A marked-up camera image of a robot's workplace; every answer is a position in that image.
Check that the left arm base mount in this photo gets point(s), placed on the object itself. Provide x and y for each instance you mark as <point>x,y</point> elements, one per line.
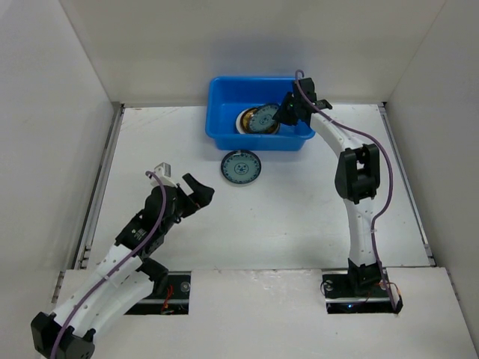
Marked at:
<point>170,299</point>

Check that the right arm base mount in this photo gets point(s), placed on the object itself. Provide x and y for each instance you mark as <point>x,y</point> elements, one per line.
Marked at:
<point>341,298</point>

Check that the white plate grey emblem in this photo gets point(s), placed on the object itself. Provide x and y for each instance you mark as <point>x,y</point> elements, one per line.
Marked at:
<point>238,124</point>

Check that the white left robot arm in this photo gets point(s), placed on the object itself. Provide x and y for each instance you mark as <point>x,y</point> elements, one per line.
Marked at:
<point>125,276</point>

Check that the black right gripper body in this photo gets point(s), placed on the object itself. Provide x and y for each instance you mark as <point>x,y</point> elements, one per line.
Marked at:
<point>290,108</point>

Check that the blue floral plate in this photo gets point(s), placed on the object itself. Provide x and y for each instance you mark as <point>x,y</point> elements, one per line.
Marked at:
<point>262,120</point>
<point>241,167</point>

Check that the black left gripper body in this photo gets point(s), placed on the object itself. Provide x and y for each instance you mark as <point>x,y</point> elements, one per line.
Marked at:
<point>184,206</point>

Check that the metal table edge rail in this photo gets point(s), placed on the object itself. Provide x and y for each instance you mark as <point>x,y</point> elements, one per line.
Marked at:
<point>79,258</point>

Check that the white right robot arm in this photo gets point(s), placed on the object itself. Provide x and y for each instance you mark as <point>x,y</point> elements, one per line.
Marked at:
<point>357,178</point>

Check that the right metal edge rail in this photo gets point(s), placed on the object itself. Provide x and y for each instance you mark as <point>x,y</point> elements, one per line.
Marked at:
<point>405,181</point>

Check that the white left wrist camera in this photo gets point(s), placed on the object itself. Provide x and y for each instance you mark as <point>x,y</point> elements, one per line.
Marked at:
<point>163,173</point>

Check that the blue plastic bin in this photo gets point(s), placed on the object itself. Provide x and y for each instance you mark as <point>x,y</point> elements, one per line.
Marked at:
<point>231,95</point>

